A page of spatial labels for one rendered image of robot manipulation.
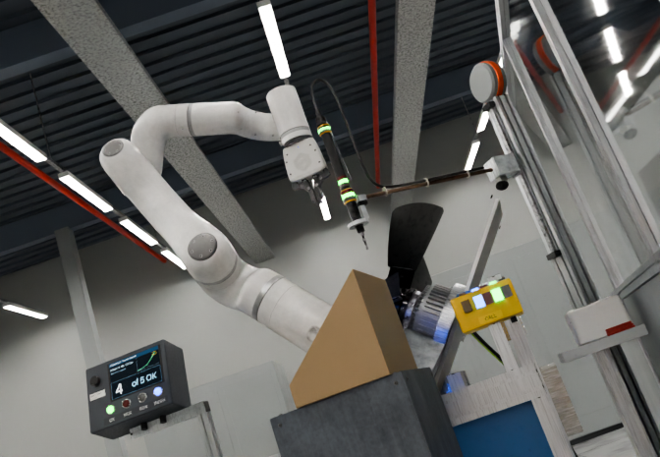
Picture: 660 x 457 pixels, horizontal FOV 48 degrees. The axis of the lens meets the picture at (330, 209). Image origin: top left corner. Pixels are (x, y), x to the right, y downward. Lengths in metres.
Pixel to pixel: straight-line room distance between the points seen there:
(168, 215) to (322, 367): 0.59
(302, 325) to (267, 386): 7.82
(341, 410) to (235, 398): 8.01
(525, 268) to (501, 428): 6.19
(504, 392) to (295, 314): 0.58
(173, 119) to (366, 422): 0.97
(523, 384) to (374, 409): 0.52
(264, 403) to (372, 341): 7.98
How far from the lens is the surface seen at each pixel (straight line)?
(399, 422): 1.51
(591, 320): 2.42
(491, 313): 1.90
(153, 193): 1.92
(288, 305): 1.68
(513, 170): 2.72
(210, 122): 2.01
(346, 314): 1.53
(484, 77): 2.87
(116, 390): 2.19
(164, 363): 2.13
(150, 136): 2.05
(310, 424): 1.57
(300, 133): 1.94
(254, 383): 9.50
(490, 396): 1.93
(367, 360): 1.51
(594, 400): 8.08
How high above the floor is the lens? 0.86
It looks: 16 degrees up
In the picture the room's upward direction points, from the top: 20 degrees counter-clockwise
